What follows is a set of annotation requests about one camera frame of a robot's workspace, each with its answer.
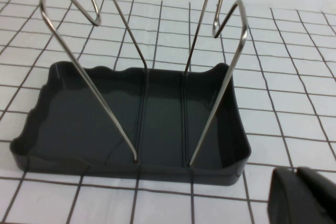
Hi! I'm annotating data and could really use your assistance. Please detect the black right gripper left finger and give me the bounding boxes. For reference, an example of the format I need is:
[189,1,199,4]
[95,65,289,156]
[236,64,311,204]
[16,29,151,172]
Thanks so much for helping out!
[267,167,301,224]

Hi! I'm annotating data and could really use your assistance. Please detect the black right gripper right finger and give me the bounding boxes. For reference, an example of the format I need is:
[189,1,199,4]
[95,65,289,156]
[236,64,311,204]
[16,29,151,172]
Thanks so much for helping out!
[297,166,336,224]

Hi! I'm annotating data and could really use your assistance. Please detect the white black-grid tablecloth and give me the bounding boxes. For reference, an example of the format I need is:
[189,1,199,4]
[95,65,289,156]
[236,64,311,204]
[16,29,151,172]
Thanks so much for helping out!
[0,0,336,224]

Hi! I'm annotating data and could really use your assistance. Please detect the dark tray wire lid rack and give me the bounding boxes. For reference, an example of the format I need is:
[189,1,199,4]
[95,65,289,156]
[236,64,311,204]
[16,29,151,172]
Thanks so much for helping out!
[9,0,251,187]

